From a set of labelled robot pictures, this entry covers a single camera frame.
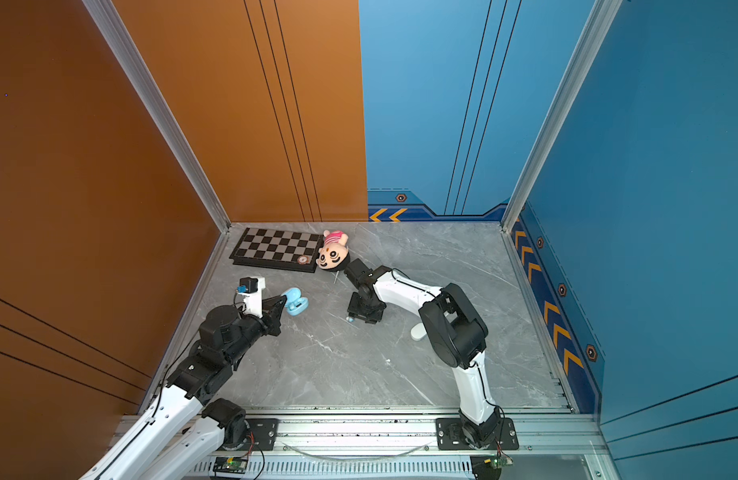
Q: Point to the corner aluminium post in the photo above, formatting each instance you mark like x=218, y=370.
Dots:
x=593, y=34
x=112, y=27

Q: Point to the black white chessboard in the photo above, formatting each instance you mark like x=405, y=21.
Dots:
x=276, y=249

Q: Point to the white vent grille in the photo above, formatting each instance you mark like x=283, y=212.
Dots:
x=290, y=467

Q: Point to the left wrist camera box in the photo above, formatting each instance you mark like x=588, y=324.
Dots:
x=248, y=296

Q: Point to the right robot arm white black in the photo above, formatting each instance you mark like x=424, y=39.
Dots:
x=452, y=325

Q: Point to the plush doll pink shirt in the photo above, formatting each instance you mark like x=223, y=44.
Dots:
x=334, y=254

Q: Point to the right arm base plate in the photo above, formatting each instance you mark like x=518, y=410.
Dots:
x=459, y=434

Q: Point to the green circuit board left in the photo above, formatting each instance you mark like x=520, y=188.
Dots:
x=230, y=465

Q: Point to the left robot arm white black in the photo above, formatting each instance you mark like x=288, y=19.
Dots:
x=187, y=422

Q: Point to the aluminium front rail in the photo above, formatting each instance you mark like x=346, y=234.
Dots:
x=413, y=430

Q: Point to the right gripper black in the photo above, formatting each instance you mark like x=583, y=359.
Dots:
x=371, y=319

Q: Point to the blue earbud case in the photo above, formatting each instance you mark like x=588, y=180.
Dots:
x=296, y=303

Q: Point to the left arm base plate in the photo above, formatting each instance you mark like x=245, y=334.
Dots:
x=258, y=434

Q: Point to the circuit board right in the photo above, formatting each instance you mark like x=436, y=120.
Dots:
x=498, y=462

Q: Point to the right corner aluminium post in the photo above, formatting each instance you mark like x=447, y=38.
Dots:
x=593, y=34

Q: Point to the left corner aluminium post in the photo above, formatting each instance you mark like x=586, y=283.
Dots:
x=112, y=27

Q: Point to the white earbud case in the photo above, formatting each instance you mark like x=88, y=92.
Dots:
x=418, y=332

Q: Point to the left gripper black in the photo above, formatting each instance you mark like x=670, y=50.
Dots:
x=273, y=320

